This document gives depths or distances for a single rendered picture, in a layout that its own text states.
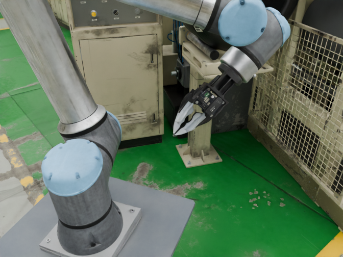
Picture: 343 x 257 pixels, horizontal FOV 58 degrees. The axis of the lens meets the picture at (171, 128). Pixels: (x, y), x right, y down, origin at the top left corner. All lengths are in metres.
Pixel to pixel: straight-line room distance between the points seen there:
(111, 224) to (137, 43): 1.33
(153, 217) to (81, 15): 1.33
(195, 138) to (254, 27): 1.57
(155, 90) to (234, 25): 1.59
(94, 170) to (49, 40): 0.33
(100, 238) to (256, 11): 0.68
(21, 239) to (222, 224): 1.11
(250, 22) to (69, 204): 0.58
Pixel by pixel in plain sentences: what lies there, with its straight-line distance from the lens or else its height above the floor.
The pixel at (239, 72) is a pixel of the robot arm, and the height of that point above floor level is 1.10.
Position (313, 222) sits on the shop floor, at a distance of 1.99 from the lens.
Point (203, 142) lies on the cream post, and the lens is 2.17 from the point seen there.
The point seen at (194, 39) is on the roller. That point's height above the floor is 0.91.
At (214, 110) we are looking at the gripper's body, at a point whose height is 1.02.
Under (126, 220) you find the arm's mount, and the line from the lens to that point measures 0.99.
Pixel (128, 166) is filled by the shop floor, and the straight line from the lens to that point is 2.19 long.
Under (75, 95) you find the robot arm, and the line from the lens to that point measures 0.88.
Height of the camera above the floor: 1.37
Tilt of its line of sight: 32 degrees down
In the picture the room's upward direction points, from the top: straight up
